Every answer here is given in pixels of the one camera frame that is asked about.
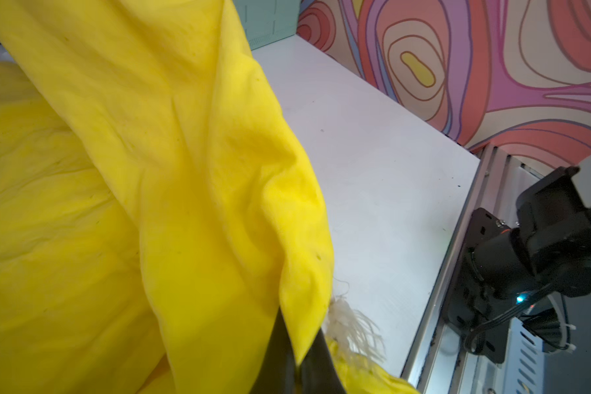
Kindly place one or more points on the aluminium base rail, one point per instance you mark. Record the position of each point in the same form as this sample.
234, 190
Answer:
438, 361

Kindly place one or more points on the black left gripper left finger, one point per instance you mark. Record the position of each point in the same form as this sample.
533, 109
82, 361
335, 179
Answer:
278, 371

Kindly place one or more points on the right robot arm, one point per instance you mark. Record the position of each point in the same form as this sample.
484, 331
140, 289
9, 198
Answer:
524, 240

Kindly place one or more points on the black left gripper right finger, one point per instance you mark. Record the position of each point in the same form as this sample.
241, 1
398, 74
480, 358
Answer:
317, 372

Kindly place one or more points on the yellow shorts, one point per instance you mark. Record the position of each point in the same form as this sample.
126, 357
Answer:
156, 210

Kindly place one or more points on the mint green file organizer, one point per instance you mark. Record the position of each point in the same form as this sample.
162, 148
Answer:
267, 21

